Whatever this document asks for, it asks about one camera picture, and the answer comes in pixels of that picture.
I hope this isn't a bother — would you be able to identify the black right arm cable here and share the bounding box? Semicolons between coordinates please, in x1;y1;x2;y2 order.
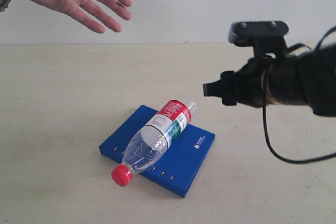
261;26;336;164

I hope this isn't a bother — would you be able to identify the blue ring binder notebook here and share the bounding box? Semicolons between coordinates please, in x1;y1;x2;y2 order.
99;105;215;198

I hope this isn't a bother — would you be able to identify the clear water bottle red cap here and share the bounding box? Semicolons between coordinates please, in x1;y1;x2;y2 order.
111;97;197;187

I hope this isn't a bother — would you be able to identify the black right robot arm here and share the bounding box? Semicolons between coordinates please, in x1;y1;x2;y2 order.
203;44;335;117

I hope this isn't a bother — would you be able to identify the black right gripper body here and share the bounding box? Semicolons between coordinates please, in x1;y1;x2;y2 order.
220;56;270;108

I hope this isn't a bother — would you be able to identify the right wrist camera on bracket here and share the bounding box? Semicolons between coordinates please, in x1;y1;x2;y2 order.
228;20;289;59

